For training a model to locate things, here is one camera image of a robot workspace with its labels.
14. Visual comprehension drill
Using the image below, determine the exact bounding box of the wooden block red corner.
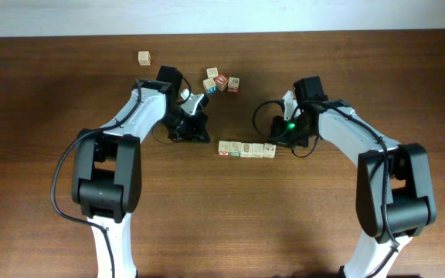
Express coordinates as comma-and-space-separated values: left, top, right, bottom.
263, 143, 277, 158

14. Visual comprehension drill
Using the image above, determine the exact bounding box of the wooden block blue corner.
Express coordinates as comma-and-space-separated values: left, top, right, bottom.
252, 143, 264, 158

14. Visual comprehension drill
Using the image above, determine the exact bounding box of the wooden block red side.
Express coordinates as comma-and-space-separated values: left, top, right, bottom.
218, 141, 230, 156

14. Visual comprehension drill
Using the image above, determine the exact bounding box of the plain wooden picture block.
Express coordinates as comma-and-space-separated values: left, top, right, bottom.
240, 143, 253, 158

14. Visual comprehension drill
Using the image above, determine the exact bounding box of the wooden block green side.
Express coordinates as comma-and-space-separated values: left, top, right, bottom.
229, 141, 242, 157

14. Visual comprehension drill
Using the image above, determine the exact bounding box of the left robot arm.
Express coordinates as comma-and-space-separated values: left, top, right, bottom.
72, 80, 210, 277

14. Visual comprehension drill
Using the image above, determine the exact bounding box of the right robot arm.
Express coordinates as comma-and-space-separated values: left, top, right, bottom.
270, 98, 437, 277

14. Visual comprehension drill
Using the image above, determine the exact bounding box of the wooden block blue side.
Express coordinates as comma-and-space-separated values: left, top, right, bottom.
202, 78, 217, 95

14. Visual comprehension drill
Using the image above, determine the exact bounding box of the red top wooden block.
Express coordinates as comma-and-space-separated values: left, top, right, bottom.
214, 74, 229, 91

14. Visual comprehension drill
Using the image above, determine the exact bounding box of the small top wooden block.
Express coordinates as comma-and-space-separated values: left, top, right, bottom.
206, 67, 219, 79

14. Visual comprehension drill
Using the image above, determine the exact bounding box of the wooden block red edge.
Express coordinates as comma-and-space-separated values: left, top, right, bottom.
227, 77, 239, 93

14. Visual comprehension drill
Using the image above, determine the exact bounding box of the far left wooden block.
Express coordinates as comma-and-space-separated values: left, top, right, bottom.
138, 51, 151, 66

